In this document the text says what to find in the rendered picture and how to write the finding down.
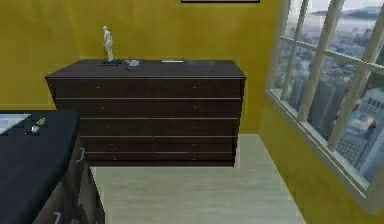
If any dark cabinet with black top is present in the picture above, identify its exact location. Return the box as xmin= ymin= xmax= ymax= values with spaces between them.
xmin=0 ymin=109 xmax=106 ymax=224

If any dark brown chest of drawers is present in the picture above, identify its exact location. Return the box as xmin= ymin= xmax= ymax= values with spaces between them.
xmin=45 ymin=58 xmax=247 ymax=168

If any small grey object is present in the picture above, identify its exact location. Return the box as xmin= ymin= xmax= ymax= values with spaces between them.
xmin=124 ymin=59 xmax=140 ymax=71

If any pale figure statue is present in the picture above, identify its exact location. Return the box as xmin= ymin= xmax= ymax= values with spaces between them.
xmin=100 ymin=25 xmax=123 ymax=66

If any white framed window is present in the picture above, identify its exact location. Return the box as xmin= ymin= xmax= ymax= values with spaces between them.
xmin=264 ymin=0 xmax=384 ymax=216

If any small black and white tool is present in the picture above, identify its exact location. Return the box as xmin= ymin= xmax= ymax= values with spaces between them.
xmin=23 ymin=124 xmax=41 ymax=136

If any pale flat sheet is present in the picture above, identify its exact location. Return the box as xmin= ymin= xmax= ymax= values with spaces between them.
xmin=0 ymin=113 xmax=32 ymax=135

